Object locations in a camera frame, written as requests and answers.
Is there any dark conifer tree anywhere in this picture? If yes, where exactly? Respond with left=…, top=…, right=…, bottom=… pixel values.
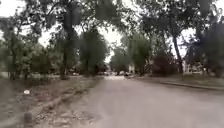
left=79, top=28, right=110, bottom=76

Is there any green bushy tree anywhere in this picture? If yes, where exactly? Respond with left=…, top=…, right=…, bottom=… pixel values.
left=126, top=32, right=153, bottom=76

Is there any large tree with dark trunk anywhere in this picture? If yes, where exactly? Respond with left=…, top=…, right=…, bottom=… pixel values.
left=24, top=0, right=129, bottom=80

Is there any grey asphalt road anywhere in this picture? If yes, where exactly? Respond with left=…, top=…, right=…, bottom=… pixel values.
left=33, top=75, right=224, bottom=128

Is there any reddish bush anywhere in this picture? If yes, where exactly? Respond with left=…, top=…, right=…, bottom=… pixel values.
left=150, top=51, right=179, bottom=78

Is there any large tree with leaning trunk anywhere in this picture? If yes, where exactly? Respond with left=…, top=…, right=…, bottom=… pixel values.
left=131, top=0, right=224, bottom=75

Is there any kerb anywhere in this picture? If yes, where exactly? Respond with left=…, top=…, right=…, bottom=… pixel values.
left=156, top=80, right=224, bottom=92

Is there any grass verge with dirt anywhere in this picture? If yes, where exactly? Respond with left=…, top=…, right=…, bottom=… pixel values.
left=131, top=73, right=224, bottom=91

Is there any grass verge with weeds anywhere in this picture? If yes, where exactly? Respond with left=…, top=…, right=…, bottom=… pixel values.
left=0, top=75, right=101, bottom=128

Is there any group of leafy trees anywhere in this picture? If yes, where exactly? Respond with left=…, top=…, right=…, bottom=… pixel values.
left=0, top=16, right=64, bottom=81

